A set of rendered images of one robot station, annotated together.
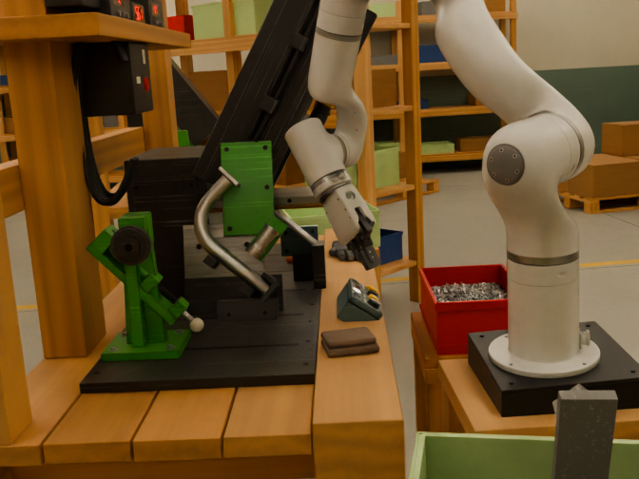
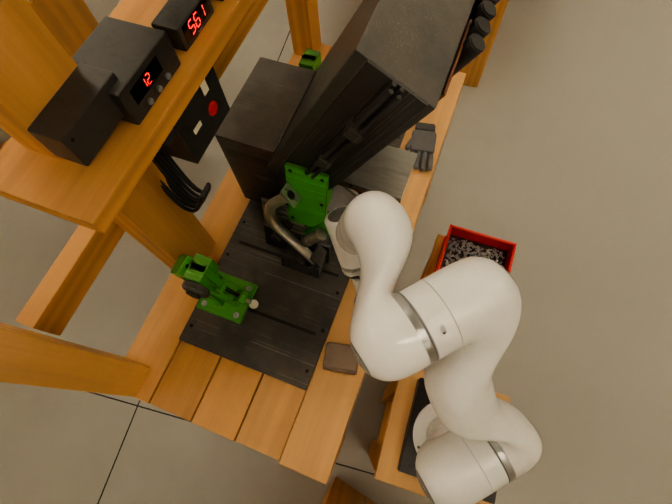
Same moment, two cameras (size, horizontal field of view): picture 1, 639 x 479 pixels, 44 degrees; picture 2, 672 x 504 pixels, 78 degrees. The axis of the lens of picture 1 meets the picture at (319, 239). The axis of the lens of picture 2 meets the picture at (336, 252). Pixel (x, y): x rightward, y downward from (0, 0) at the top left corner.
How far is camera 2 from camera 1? 1.48 m
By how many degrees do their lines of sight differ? 58
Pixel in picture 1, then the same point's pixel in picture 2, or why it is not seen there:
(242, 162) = (303, 183)
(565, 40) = not seen: outside the picture
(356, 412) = (305, 462)
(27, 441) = (143, 395)
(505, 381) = (406, 460)
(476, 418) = (382, 463)
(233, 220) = (295, 214)
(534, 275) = not seen: hidden behind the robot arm
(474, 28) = (453, 415)
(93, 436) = (174, 406)
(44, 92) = not seen: hidden behind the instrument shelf
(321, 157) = (347, 257)
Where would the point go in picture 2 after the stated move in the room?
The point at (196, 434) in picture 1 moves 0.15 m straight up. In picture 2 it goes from (223, 430) to (205, 431)
